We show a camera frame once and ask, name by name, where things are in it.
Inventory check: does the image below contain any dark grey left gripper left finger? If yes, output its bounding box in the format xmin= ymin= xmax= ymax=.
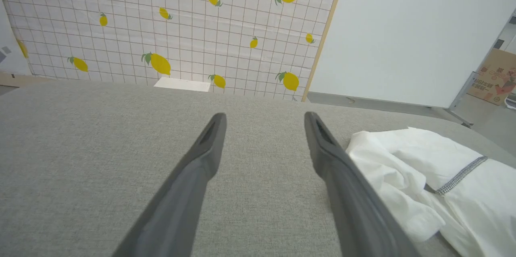
xmin=113 ymin=112 xmax=227 ymax=257

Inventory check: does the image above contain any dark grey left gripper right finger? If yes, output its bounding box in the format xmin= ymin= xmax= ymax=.
xmin=304 ymin=112 xmax=422 ymax=257

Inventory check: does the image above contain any white garment with grey stitching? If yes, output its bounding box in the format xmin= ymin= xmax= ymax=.
xmin=346 ymin=127 xmax=516 ymax=257

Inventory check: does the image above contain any white flat paper sheet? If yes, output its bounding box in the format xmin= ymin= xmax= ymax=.
xmin=154 ymin=77 xmax=212 ymax=93

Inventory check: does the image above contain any grey metal board stand leg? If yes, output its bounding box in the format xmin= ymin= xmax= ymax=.
xmin=431 ymin=71 xmax=480 ymax=129

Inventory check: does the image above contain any lemon print grid backdrop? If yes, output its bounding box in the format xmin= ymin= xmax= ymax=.
xmin=0 ymin=0 xmax=343 ymax=102

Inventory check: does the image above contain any light wooden edge strip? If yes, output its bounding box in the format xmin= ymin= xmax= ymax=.
xmin=302 ymin=0 xmax=350 ymax=102

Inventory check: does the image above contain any white board panel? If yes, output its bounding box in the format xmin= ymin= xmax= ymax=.
xmin=308 ymin=0 xmax=516 ymax=109

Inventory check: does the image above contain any brown printed cardboard box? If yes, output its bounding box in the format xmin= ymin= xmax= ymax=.
xmin=468 ymin=48 xmax=516 ymax=106

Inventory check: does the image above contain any light wooden baseboard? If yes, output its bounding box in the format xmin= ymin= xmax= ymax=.
xmin=0 ymin=72 xmax=55 ymax=87

